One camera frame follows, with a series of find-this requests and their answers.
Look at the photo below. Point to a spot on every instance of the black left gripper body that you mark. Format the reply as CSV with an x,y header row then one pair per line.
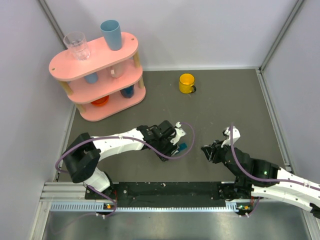
x,y
167,148

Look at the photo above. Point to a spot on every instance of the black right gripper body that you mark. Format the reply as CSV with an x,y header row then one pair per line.
x,y
219,153

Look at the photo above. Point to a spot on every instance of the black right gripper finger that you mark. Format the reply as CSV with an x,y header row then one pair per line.
x,y
212,145
209,152

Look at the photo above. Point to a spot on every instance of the teal pill organizer box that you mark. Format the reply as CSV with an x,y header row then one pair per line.
x,y
181,147

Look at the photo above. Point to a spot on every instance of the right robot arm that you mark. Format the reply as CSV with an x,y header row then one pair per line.
x,y
262,179

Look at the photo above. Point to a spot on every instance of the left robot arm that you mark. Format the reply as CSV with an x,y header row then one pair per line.
x,y
84,154

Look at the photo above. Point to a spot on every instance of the dark blue faceted cup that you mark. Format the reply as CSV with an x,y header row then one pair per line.
x,y
128,92

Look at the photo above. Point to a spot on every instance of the yellow mug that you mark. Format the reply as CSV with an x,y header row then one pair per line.
x,y
187,83

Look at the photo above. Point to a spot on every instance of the orange plastic bowl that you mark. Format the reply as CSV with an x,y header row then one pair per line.
x,y
100,102

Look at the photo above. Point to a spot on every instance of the pink three-tier wooden shelf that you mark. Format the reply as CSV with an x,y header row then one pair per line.
x,y
70,72

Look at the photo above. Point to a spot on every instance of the small light blue cup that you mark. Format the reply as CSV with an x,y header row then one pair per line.
x,y
91,78

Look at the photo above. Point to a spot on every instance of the light blue plastic tumbler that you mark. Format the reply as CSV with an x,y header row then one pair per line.
x,y
111,32

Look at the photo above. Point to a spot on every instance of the clear drinking glass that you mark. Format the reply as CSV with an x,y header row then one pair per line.
x,y
77,44

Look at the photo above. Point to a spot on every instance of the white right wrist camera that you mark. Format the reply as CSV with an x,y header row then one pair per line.
x,y
230,133

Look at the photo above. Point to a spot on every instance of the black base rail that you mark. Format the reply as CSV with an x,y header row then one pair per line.
x,y
171,194

